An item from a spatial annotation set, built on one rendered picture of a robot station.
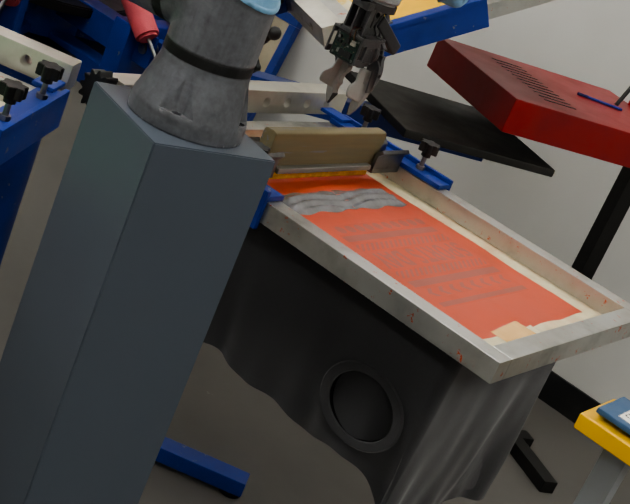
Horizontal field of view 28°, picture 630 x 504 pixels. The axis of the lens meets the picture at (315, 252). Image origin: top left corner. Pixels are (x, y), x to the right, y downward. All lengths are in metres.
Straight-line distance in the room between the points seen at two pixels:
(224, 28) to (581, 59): 2.88
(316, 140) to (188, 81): 0.80
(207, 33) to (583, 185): 2.89
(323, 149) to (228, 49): 0.84
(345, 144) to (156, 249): 0.89
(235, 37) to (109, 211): 0.26
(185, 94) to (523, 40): 2.94
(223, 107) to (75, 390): 0.41
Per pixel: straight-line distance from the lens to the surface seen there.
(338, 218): 2.23
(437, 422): 2.06
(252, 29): 1.52
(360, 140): 2.42
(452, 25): 2.86
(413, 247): 2.25
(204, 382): 3.57
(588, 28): 4.29
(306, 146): 2.28
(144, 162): 1.49
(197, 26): 1.51
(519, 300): 2.24
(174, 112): 1.54
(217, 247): 1.60
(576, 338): 2.09
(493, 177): 4.43
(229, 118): 1.54
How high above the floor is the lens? 1.67
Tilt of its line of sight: 21 degrees down
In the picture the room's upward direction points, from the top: 23 degrees clockwise
